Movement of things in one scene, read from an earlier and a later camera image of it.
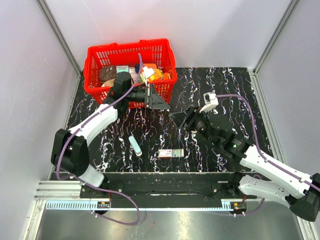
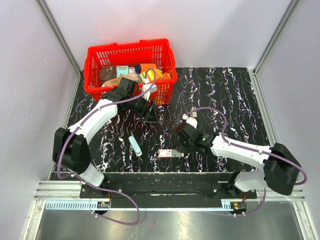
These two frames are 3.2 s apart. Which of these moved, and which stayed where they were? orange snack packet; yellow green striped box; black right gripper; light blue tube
Moved: black right gripper
Stayed: yellow green striped box; orange snack packet; light blue tube
